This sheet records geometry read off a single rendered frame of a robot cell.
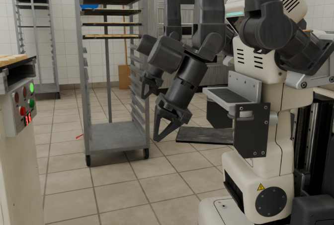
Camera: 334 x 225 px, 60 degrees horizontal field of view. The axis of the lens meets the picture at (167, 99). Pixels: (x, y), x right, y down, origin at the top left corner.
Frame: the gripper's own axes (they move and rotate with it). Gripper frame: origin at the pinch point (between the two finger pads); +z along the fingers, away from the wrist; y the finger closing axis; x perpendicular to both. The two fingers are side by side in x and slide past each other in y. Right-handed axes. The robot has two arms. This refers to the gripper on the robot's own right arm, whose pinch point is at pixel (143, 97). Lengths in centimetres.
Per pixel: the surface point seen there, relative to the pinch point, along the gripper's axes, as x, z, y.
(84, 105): -19, 40, -97
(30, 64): -42.0, 7.2, -7.6
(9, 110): -37.4, 16.2, 17.5
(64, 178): -11, 91, -87
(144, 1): -10, -43, -103
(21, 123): -34.0, 21.3, 12.1
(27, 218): -21, 56, 9
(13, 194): -27, 42, 18
